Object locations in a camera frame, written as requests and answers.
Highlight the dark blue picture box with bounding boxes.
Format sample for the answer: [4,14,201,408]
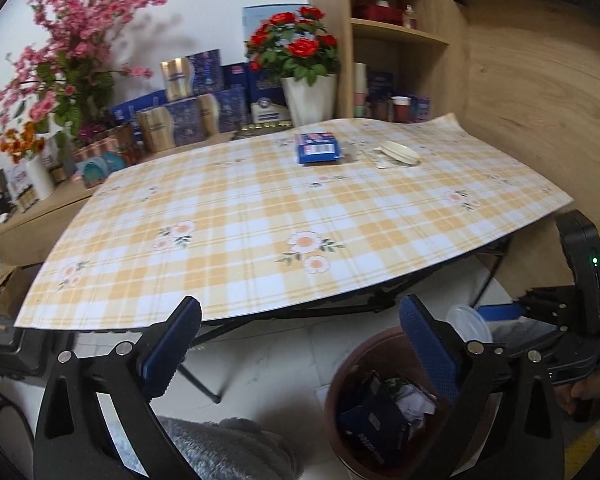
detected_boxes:
[367,70,396,106]

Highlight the purple box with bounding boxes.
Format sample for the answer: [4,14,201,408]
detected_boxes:
[409,95,433,122]

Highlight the fuzzy grey blue pants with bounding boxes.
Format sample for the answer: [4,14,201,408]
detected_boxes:
[157,416,303,480]

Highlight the wooden shelf unit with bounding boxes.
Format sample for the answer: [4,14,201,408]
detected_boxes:
[305,0,468,123]

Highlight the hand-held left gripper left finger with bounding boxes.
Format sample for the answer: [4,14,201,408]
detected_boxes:
[32,296,203,480]

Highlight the stack of pastel cups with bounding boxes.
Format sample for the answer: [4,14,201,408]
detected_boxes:
[352,62,371,118]

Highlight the orange flowers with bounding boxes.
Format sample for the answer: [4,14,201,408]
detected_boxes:
[0,122,46,163]

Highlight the yellow checked floral tablecloth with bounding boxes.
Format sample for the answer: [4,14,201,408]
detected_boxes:
[14,112,575,332]

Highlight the cardboard box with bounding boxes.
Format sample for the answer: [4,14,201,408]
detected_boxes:
[0,265,31,318]

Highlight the tall light blue box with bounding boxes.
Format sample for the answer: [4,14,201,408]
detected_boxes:
[241,5,306,41]

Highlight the black crate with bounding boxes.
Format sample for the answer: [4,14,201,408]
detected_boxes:
[0,317,76,378]

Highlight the white flower pot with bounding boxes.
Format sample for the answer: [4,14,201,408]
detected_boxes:
[280,74,338,127]

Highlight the red rose plant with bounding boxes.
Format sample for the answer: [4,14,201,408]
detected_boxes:
[245,6,341,86]

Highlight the white blue carton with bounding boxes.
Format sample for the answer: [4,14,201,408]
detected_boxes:
[250,72,291,126]

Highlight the small blue pack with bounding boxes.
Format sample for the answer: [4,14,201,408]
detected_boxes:
[295,132,342,165]

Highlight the white vase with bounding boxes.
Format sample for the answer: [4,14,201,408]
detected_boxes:
[25,152,56,201]

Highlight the striped tin planter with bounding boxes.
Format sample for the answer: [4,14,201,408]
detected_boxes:
[70,125,136,183]

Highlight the grey white packaging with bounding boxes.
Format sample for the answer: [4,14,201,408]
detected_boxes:
[395,382,438,418]

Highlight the white round lid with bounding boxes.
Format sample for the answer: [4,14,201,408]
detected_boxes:
[372,141,421,168]

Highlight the row of small brown bottles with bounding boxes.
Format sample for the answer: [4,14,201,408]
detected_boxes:
[7,180,36,211]

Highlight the dark blue box red label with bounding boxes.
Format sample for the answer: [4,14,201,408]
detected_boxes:
[222,62,251,91]

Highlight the blue gold gift box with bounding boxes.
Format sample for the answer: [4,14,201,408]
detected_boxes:
[160,50,223,101]
[135,100,203,153]
[197,87,246,136]

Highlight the brown plastic bin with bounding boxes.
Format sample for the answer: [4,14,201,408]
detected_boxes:
[324,327,501,480]

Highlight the clear round plastic lid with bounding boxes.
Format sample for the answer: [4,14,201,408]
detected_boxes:
[446,304,493,345]

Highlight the flat blue carton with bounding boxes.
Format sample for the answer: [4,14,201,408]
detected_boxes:
[111,89,168,121]

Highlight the red basket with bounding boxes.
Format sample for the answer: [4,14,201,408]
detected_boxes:
[352,0,405,25]

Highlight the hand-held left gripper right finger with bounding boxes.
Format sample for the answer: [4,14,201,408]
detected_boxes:
[399,294,566,480]

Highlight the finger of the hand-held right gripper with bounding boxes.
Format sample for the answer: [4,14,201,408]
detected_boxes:
[475,287,575,333]
[490,325,573,361]

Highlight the person's right hand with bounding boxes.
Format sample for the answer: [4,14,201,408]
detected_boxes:
[555,360,600,416]

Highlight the pink blossom plant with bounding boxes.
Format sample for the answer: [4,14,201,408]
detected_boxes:
[0,0,168,136]

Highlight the large blue box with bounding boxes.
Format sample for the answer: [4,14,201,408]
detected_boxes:
[336,372,413,468]

